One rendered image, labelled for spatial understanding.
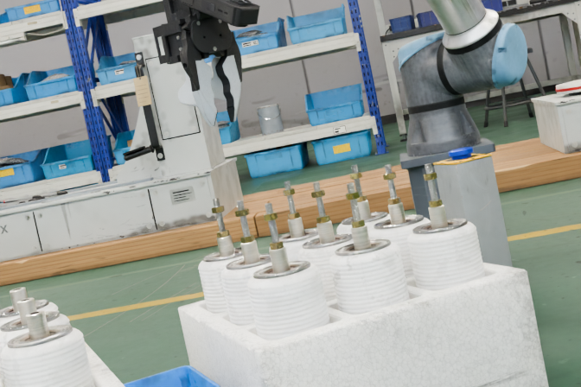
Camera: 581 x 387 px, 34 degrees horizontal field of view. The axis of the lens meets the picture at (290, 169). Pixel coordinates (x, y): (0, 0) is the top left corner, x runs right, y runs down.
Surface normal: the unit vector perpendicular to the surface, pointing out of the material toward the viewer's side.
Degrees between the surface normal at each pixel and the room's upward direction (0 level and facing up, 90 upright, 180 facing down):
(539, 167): 90
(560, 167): 90
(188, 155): 90
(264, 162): 92
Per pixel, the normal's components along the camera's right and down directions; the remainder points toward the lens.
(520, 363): 0.36, 0.00
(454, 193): -0.91, 0.22
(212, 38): 0.71, -0.09
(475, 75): -0.47, 0.69
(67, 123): -0.11, 0.10
